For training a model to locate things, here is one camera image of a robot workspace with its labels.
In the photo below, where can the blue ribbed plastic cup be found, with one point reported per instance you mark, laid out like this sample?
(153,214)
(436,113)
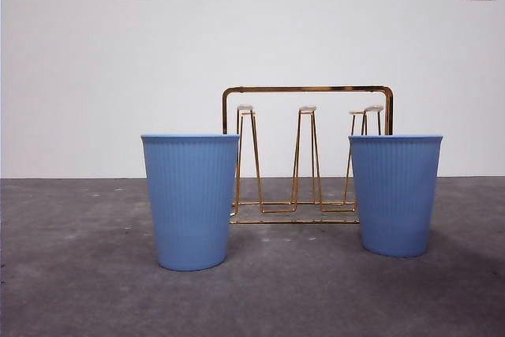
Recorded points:
(189,203)
(394,195)

